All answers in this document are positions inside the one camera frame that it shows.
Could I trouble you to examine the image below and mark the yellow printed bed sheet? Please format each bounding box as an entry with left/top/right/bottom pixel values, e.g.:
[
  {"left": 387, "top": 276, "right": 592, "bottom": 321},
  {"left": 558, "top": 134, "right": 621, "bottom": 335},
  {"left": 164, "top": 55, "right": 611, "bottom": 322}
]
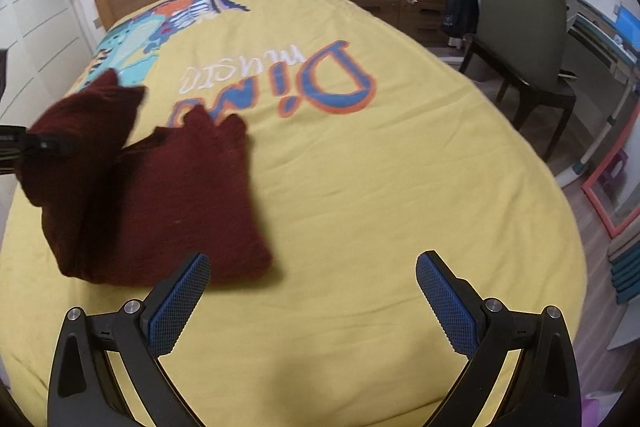
[{"left": 0, "top": 0, "right": 586, "bottom": 427}]

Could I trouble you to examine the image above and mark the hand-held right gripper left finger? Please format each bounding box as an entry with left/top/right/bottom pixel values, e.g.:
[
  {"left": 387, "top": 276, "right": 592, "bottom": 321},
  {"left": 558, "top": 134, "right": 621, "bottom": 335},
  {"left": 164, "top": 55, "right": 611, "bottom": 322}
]
[{"left": 47, "top": 253, "right": 212, "bottom": 427}]

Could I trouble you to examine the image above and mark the maroon knit sweater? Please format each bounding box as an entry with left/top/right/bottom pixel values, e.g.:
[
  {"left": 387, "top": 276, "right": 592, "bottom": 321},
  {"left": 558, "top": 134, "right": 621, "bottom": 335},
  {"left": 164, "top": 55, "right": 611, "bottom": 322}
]
[{"left": 15, "top": 68, "right": 275, "bottom": 285}]

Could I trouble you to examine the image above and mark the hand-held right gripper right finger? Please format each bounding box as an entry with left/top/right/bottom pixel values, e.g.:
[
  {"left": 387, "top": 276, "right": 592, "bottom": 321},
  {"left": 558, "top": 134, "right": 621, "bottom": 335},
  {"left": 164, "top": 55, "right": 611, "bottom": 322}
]
[{"left": 416, "top": 250, "right": 583, "bottom": 427}]

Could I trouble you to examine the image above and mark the grey upholstered chair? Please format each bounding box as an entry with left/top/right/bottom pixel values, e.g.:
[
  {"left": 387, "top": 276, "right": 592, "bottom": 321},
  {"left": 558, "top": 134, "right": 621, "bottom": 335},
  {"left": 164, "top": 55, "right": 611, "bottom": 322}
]
[{"left": 459, "top": 0, "right": 578, "bottom": 162}]

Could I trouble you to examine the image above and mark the white wardrobe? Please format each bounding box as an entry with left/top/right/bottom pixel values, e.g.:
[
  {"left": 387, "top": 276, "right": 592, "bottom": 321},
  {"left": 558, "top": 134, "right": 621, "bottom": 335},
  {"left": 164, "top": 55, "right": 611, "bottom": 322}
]
[{"left": 0, "top": 0, "right": 98, "bottom": 118}]

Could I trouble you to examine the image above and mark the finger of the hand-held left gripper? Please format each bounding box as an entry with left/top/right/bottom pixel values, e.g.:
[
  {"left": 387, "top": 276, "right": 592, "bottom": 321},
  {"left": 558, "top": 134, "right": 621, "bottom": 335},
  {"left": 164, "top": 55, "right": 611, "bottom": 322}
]
[{"left": 0, "top": 124, "right": 78, "bottom": 178}]

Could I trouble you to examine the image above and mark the purple plastic item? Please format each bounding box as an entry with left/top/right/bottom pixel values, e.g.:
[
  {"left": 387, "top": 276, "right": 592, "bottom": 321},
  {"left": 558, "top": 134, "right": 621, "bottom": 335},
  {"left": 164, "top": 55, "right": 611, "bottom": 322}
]
[{"left": 582, "top": 392, "right": 617, "bottom": 427}]

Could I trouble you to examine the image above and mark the dark hanging bag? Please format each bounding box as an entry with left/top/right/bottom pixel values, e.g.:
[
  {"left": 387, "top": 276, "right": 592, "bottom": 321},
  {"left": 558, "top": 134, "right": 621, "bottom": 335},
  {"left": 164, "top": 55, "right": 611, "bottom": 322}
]
[{"left": 440, "top": 0, "right": 483, "bottom": 50}]

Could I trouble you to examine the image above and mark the pink plastic stool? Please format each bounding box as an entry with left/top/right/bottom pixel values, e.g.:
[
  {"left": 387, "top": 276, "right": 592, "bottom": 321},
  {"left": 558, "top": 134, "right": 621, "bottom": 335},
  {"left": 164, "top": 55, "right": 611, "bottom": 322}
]
[{"left": 582, "top": 146, "right": 640, "bottom": 238}]

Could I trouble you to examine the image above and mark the stack of teal mats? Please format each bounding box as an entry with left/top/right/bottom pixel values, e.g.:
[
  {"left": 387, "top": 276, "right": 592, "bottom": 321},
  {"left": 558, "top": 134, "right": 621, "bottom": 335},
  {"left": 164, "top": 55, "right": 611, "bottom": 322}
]
[{"left": 607, "top": 227, "right": 640, "bottom": 305}]

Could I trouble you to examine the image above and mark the white study desk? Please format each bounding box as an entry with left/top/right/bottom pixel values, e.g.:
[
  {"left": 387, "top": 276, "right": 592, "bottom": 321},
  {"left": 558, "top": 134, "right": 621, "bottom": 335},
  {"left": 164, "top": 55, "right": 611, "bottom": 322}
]
[{"left": 440, "top": 0, "right": 640, "bottom": 188}]

